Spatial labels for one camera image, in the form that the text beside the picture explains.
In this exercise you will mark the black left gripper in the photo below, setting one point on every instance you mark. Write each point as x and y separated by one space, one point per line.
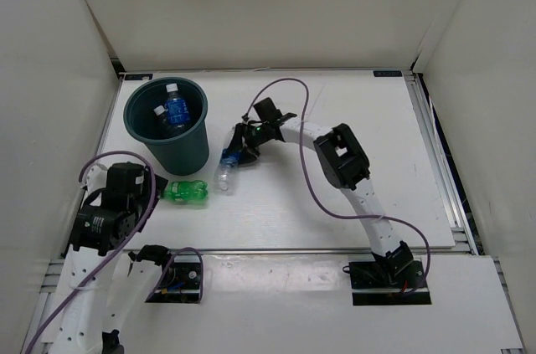
147 187

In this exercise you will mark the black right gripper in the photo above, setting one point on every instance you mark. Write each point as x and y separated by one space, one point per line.
247 155

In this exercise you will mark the small blue label water bottle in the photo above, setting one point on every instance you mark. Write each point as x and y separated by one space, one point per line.
226 173

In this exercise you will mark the green plastic soda bottle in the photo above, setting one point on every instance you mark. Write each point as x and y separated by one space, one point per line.
186 192

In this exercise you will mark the clear unlabelled plastic bottle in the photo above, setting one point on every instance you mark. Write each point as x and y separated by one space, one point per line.
166 129

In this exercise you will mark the blue label white cap bottle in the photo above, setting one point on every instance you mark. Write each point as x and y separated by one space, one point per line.
178 114

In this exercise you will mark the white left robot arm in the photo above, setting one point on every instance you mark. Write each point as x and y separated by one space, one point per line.
90 319

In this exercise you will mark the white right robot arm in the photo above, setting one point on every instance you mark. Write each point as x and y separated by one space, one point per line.
346 167

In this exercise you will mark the dark green ribbed plastic bin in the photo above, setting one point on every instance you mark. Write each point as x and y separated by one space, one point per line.
179 155

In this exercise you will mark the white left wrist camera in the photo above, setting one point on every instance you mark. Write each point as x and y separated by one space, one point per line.
94 178

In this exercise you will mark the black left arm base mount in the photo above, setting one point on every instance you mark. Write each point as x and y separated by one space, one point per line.
182 283

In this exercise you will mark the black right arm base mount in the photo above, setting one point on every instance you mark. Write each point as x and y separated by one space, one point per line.
372 286

